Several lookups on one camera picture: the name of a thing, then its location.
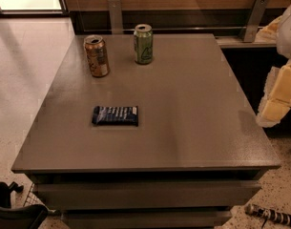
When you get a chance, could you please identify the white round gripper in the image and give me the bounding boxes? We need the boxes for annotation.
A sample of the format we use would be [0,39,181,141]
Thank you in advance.
[255,5,291,128]

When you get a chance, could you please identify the blue rxbar blueberry wrapper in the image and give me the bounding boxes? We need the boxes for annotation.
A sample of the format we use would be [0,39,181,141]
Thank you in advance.
[92,106,138,126]

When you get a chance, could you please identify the green soda can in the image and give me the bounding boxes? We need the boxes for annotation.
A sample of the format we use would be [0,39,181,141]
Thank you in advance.
[134,24,153,65]

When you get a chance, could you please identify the grey drawer cabinet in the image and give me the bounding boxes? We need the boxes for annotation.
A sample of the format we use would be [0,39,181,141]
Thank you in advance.
[12,34,280,229]

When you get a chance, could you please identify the black white striped tool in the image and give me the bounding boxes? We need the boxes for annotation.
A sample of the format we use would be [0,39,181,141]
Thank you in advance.
[244,203,291,227]

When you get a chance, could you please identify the brown soda can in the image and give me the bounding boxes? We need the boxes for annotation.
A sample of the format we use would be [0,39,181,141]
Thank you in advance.
[84,35,110,77]

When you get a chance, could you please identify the black chair base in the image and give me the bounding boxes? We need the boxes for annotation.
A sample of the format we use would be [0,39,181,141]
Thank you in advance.
[0,181,48,229]

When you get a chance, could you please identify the right metal wall bracket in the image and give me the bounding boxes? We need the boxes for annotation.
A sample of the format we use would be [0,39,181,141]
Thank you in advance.
[239,0,270,43]

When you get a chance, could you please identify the metal wall bracket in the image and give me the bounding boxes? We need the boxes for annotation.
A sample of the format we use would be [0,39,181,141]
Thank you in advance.
[108,0,123,34]
[239,0,270,43]

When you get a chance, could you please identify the left metal wall bracket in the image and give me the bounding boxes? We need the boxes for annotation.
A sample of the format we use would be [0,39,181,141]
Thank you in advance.
[108,0,123,34]

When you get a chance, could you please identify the wire mesh basket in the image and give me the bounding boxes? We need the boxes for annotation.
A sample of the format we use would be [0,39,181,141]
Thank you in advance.
[23,184,42,207]

